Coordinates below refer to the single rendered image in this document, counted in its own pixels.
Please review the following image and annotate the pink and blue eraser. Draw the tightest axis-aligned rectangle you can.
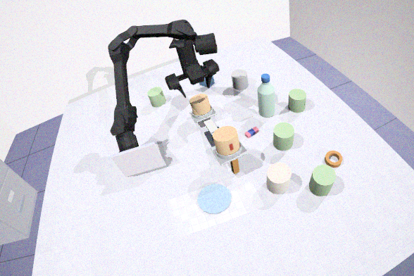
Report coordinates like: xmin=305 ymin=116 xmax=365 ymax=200
xmin=244 ymin=127 xmax=258 ymax=138

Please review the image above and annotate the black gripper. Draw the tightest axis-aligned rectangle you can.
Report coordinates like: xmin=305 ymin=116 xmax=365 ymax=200
xmin=165 ymin=55 xmax=220 ymax=98

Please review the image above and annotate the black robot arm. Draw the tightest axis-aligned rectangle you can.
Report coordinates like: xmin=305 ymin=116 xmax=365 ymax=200
xmin=108 ymin=19 xmax=218 ymax=153

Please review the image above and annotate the white cylinder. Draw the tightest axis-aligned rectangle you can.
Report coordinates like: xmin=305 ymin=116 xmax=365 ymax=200
xmin=266 ymin=163 xmax=291 ymax=194

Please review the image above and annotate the grey balance beam with round pans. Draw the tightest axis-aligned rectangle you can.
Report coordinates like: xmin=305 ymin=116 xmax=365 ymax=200
xmin=189 ymin=106 xmax=249 ymax=165

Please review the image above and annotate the blue cube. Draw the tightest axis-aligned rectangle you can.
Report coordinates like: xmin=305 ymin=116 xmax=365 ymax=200
xmin=199 ymin=76 xmax=215 ymax=87

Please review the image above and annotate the orange ring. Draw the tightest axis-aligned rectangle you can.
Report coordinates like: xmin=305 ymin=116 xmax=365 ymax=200
xmin=325 ymin=150 xmax=342 ymax=168

